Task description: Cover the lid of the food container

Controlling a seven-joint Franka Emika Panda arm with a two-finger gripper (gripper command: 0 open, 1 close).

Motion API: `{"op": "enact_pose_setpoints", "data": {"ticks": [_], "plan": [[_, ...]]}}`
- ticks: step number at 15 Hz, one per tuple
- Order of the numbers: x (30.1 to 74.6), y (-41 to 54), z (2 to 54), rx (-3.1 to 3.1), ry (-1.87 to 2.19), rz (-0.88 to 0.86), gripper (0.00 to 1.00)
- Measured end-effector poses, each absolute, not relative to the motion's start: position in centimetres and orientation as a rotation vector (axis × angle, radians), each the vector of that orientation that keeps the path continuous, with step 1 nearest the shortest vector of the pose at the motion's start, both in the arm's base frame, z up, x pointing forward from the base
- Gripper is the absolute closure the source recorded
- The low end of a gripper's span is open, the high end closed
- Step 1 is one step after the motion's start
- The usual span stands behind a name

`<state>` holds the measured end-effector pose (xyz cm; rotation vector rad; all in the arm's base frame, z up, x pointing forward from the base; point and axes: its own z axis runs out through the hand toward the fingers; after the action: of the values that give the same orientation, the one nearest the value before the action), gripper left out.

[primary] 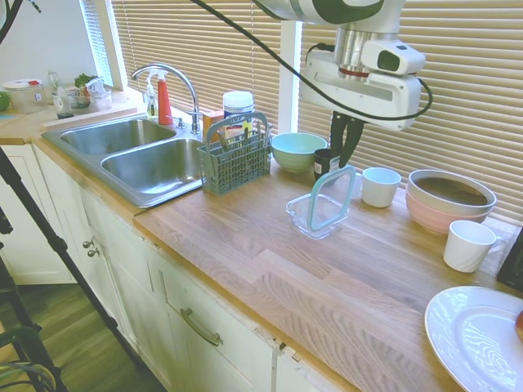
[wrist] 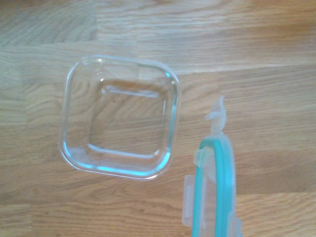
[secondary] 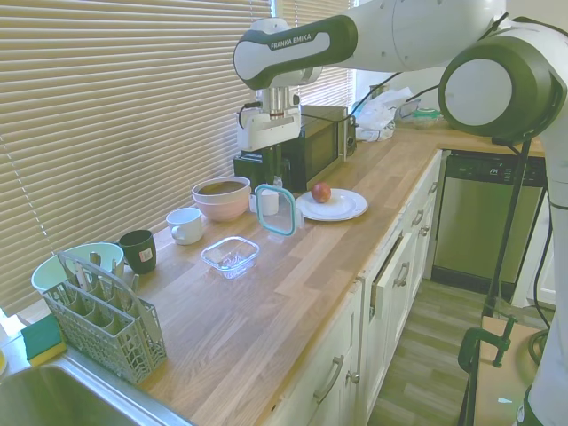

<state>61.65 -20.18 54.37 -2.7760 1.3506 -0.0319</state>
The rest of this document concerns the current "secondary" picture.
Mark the white kitchen cabinet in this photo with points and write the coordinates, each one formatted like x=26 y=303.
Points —
x=399 y=248

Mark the red apple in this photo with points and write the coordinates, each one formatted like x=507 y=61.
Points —
x=321 y=192

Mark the clear plastic container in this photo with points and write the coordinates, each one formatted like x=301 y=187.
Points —
x=231 y=257

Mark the white dinner plate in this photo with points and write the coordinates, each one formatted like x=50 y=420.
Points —
x=341 y=206

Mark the white ceramic mug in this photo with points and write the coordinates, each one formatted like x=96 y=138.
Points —
x=268 y=205
x=186 y=226

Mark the wide beige window blind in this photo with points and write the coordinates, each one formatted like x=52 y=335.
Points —
x=133 y=111

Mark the green metal clamp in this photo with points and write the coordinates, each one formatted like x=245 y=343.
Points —
x=470 y=346

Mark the stainless steel dishwasher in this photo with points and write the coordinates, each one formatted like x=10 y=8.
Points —
x=483 y=217

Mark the mint green bowl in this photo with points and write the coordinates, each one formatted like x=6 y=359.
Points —
x=53 y=275

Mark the pink bowl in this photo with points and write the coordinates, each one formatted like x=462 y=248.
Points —
x=224 y=210

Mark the white plastic bag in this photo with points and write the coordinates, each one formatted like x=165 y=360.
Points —
x=381 y=113

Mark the black stand pole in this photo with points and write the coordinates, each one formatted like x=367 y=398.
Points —
x=506 y=248

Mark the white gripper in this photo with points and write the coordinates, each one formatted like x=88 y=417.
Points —
x=275 y=128

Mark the yellow green sponge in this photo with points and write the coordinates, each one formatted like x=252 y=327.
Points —
x=42 y=339

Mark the black steel microwave oven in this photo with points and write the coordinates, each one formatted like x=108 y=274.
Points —
x=319 y=142

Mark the metal cutlery piece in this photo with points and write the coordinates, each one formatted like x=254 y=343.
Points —
x=81 y=275
x=134 y=282

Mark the black cup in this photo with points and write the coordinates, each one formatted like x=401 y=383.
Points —
x=139 y=253

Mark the grey bowl brown inside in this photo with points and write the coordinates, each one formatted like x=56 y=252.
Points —
x=222 y=187

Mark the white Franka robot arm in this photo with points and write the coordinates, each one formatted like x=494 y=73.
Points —
x=488 y=84

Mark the grey plastic cutlery basket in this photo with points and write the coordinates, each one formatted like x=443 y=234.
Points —
x=111 y=337

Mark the clear container green lid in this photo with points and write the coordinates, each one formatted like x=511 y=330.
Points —
x=427 y=119

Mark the stainless steel double sink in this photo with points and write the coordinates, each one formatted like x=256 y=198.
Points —
x=66 y=399

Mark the round metal cabinet knob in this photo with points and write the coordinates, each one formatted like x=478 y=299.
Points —
x=353 y=377
x=424 y=230

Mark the clear lid teal seal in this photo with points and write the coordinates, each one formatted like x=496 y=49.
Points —
x=279 y=213

